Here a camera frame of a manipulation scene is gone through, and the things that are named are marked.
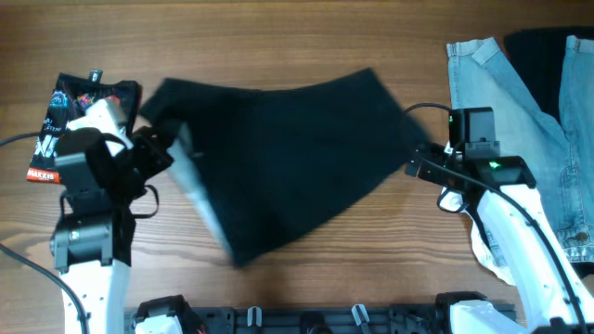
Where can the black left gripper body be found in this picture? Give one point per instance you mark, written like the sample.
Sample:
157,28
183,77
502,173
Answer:
150,157

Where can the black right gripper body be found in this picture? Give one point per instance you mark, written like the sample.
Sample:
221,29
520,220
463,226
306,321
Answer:
434,151

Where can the black t-shirt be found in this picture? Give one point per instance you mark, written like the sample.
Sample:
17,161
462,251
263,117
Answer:
268,166

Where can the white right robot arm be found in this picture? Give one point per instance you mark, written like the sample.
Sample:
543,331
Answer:
499,193

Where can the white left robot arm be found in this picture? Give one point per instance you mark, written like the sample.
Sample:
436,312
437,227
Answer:
91,245

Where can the white garment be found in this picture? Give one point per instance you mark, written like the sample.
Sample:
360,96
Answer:
483,245

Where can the folded black printed jersey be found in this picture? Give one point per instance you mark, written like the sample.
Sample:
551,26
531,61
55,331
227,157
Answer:
70,98

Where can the light blue denim jeans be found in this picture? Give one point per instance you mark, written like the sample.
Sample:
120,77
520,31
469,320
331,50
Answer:
558,151

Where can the black garment in pile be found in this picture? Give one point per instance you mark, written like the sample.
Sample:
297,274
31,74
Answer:
537,56

